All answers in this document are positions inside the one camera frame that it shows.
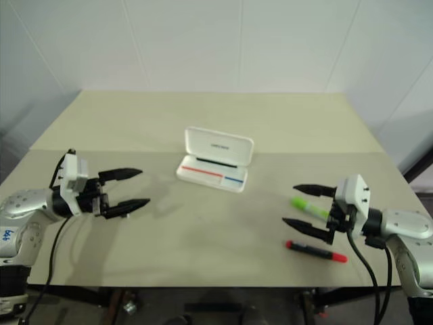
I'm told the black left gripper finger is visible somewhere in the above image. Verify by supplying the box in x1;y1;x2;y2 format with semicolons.
104;198;152;219
97;167;143;186

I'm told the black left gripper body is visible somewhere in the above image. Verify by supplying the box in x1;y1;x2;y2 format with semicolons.
76;175;111;218

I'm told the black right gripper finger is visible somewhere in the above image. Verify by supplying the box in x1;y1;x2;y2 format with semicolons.
281;217;335;246
292;183;338;198

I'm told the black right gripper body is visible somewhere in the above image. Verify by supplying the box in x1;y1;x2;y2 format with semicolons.
324;198;355;234

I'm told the green marker pen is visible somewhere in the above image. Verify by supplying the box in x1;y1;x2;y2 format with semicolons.
291;197;331;219

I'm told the black pen with red ends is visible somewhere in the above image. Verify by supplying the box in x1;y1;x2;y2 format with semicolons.
285;240;348;265

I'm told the white hinged pencil case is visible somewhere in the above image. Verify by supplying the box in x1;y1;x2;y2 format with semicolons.
175;126;256;195

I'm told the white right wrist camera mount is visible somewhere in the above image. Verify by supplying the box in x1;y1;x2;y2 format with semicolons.
333;173;373;236

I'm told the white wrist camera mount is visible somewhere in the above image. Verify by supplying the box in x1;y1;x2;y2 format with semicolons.
333;173;373;236
59;148;91;216

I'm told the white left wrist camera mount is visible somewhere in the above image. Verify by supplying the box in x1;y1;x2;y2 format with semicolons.
59;148;91;216

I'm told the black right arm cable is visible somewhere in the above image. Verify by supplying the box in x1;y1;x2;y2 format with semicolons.
346;232;394;325

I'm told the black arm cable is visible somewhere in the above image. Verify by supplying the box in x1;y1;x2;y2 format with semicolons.
346;232;394;325
18;151;74;325

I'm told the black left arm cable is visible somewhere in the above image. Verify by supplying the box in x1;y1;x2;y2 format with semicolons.
18;151;74;325

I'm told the black side rack frame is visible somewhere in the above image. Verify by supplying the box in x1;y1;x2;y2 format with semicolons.
401;133;433;186

